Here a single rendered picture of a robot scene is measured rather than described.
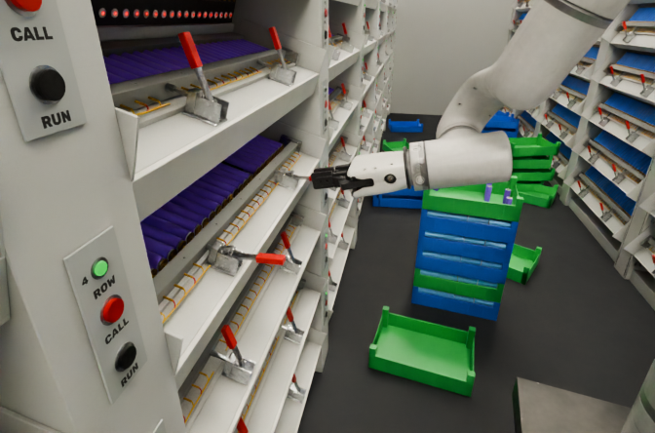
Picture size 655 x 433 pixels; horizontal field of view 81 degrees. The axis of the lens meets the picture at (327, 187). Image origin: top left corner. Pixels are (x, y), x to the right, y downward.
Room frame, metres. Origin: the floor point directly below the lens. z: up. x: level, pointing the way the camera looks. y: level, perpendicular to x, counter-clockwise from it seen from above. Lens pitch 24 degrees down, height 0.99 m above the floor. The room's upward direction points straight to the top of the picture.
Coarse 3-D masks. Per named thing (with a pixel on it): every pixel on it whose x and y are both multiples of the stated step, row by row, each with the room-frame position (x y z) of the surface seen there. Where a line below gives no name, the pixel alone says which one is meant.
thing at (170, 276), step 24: (288, 144) 0.81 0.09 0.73; (264, 168) 0.67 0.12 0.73; (288, 168) 0.73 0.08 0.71; (240, 192) 0.56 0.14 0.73; (216, 216) 0.48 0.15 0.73; (192, 240) 0.41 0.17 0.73; (168, 264) 0.36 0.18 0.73; (192, 264) 0.39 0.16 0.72; (168, 288) 0.34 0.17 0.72; (192, 288) 0.35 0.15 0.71
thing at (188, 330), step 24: (312, 144) 0.85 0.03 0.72; (312, 168) 0.78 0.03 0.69; (288, 192) 0.65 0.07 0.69; (264, 216) 0.55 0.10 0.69; (288, 216) 0.63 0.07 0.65; (240, 240) 0.47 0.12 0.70; (264, 240) 0.49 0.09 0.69; (216, 288) 0.37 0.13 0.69; (240, 288) 0.41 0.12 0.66; (168, 312) 0.32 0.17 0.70; (192, 312) 0.33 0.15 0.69; (216, 312) 0.34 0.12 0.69; (168, 336) 0.25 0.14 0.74; (192, 336) 0.30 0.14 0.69; (192, 360) 0.29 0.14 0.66
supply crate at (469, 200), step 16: (512, 176) 1.25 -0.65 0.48; (432, 192) 1.28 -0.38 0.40; (448, 192) 1.28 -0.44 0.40; (464, 192) 1.28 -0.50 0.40; (480, 192) 1.28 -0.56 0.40; (496, 192) 1.27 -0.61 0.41; (512, 192) 1.24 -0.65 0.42; (432, 208) 1.15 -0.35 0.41; (448, 208) 1.13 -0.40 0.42; (464, 208) 1.12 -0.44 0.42; (480, 208) 1.10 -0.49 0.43; (496, 208) 1.09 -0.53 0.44; (512, 208) 1.07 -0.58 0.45
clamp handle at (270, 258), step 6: (234, 246) 0.41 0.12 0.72; (240, 258) 0.40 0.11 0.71; (246, 258) 0.40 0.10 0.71; (252, 258) 0.40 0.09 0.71; (258, 258) 0.40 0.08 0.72; (264, 258) 0.40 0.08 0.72; (270, 258) 0.40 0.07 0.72; (276, 258) 0.39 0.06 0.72; (282, 258) 0.39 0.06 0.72; (282, 264) 0.39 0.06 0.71
